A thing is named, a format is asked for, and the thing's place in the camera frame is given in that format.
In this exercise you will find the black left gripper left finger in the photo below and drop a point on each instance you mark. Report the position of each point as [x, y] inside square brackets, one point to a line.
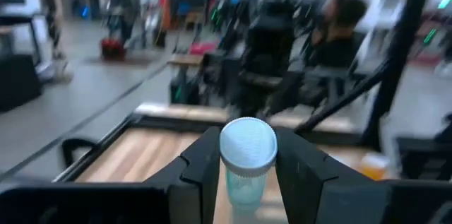
[176, 195]

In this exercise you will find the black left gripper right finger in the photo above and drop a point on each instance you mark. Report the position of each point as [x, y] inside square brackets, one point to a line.
[318, 195]

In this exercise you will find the orange pill bottle white cap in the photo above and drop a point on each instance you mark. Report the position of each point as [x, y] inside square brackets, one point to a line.
[374, 171]

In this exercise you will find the small teal pill bottle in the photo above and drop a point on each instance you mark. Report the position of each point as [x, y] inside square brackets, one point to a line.
[247, 146]

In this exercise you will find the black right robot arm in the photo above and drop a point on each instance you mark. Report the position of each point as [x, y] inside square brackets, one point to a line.
[268, 40]

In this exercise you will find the person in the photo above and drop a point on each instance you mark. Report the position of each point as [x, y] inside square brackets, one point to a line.
[339, 51]

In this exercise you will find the red object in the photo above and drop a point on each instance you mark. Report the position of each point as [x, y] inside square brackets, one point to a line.
[113, 50]

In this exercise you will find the black box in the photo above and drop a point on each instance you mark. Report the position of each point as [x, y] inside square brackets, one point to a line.
[17, 82]

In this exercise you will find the black diagonal frame brace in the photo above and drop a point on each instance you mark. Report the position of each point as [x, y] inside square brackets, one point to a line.
[339, 105]

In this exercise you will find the black aluminium frame post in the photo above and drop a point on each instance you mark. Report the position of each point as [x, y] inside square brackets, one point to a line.
[402, 40]

